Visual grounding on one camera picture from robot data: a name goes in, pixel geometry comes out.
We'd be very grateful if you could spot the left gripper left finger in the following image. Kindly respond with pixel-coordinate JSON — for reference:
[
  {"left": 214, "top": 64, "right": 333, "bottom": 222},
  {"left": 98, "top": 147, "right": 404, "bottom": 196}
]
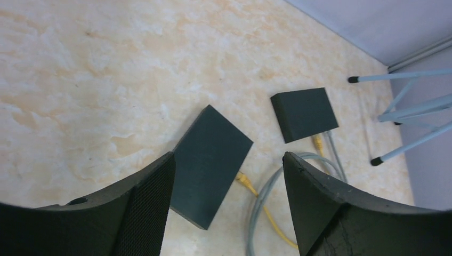
[{"left": 1, "top": 152, "right": 176, "bottom": 255}]

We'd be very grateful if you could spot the black network switch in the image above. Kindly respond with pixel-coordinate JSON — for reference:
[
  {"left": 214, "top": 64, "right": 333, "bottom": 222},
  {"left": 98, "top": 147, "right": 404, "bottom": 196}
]
[
  {"left": 270, "top": 87, "right": 339, "bottom": 143},
  {"left": 170, "top": 105, "right": 253, "bottom": 230}
]

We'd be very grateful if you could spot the yellow ethernet cable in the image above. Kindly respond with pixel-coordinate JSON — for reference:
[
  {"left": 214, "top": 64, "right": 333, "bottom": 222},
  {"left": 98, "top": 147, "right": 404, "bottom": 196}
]
[{"left": 236, "top": 134, "right": 326, "bottom": 250}]

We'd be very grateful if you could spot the grey tripod stand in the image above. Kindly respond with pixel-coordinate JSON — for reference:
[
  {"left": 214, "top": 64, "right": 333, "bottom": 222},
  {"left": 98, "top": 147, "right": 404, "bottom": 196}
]
[{"left": 348, "top": 69, "right": 451, "bottom": 166}]

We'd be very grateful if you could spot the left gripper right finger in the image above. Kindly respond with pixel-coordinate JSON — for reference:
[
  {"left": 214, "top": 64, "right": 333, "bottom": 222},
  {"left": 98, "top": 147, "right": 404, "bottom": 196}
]
[{"left": 282, "top": 152, "right": 451, "bottom": 255}]

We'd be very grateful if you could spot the grey ethernet cable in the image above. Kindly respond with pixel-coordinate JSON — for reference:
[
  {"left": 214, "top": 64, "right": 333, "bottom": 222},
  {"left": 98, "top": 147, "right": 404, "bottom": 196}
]
[{"left": 246, "top": 131, "right": 349, "bottom": 256}]

